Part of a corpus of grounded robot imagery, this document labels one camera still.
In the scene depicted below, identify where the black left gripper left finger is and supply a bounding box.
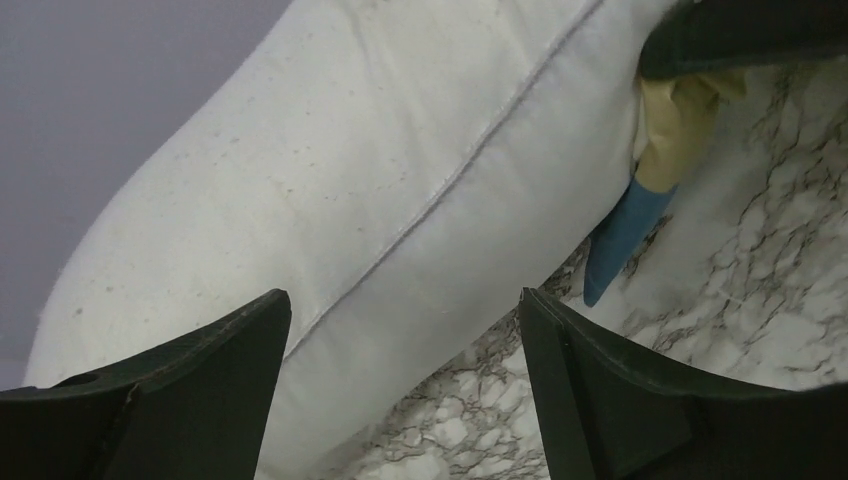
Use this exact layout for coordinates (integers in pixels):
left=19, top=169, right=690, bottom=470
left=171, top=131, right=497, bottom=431
left=1, top=289, right=292, bottom=480

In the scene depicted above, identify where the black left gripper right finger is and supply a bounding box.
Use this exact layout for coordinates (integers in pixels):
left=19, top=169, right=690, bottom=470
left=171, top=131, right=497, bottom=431
left=518, top=288, right=847, bottom=479

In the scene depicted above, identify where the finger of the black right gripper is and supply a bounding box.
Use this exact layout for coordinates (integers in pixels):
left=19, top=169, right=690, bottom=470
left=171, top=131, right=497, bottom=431
left=639, top=0, right=847, bottom=80

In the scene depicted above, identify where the blue yellow patchwork pillowcase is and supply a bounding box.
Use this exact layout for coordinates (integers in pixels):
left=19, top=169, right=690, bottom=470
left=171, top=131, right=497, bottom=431
left=583, top=69, right=747, bottom=307

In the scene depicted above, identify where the white pillow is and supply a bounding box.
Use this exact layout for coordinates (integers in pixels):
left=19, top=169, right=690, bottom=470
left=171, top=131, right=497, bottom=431
left=24, top=1, right=669, bottom=479

